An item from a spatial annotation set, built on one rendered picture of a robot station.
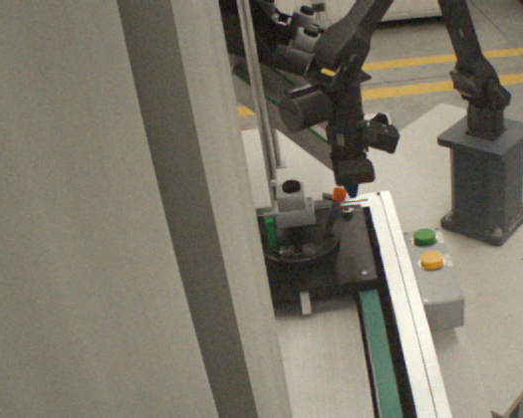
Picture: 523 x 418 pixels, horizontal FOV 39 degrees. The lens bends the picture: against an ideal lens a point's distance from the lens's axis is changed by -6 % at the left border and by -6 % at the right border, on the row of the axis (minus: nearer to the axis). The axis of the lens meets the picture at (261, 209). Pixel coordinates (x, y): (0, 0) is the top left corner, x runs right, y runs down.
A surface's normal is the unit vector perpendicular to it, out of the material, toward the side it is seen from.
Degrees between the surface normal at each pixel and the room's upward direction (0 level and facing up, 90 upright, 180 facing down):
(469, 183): 90
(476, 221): 90
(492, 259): 0
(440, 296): 0
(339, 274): 0
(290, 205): 90
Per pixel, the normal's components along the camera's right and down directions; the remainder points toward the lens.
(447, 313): 0.00, 0.51
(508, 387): -0.15, -0.85
